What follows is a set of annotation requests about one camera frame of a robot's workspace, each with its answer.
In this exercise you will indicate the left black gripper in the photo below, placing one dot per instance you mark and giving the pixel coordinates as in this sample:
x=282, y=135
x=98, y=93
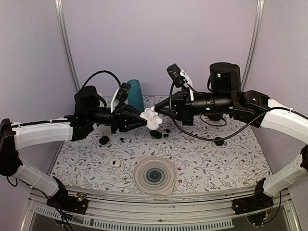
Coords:
x=123, y=118

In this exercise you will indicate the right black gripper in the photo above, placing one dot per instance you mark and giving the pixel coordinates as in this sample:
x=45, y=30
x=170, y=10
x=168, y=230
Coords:
x=183, y=111

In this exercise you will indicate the white oval earbud case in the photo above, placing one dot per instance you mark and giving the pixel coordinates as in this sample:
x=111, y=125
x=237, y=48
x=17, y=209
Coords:
x=152, y=118

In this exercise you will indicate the black gold-trimmed earbud case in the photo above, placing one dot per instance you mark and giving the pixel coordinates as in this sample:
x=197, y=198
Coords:
x=218, y=141

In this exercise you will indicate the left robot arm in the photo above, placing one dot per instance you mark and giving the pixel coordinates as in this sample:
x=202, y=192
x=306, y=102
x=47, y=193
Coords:
x=90, y=109

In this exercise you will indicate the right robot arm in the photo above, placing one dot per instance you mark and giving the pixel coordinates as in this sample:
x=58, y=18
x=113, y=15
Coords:
x=256, y=109

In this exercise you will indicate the black oval earbud case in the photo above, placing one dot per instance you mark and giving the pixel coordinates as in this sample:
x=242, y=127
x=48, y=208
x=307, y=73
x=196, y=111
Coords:
x=156, y=134

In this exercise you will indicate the small black earbud case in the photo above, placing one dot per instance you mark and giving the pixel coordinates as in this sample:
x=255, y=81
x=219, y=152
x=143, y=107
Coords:
x=104, y=140

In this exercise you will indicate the white case near plate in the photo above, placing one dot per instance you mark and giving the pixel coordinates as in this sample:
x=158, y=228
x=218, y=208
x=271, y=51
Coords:
x=115, y=163

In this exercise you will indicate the teal tapered vase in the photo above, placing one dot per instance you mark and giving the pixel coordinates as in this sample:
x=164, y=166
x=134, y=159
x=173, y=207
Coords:
x=135, y=97

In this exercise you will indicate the white ribbed vase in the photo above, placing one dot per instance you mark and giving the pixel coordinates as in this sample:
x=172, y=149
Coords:
x=104, y=130

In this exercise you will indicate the black tapered vase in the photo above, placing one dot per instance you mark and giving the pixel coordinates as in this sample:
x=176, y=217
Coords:
x=216, y=117

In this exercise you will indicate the spiral patterned ceramic plate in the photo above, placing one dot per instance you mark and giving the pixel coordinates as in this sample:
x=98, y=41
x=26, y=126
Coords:
x=154, y=175

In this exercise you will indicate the floral patterned table mat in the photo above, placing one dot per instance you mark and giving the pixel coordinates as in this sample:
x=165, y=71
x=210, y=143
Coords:
x=207, y=156

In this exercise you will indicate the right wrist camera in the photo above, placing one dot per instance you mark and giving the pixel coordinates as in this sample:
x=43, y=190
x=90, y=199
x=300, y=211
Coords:
x=181, y=79

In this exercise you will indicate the aluminium front rail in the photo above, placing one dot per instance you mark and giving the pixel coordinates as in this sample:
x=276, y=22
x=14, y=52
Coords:
x=206, y=211

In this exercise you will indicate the left aluminium frame post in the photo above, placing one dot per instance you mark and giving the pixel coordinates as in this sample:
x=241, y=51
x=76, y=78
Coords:
x=65, y=40

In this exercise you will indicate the aluminium frame post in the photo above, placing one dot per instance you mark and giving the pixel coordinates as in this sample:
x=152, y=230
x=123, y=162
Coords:
x=65, y=40
x=253, y=42

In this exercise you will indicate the right aluminium frame post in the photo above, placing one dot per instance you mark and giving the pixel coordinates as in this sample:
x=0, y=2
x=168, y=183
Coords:
x=253, y=42

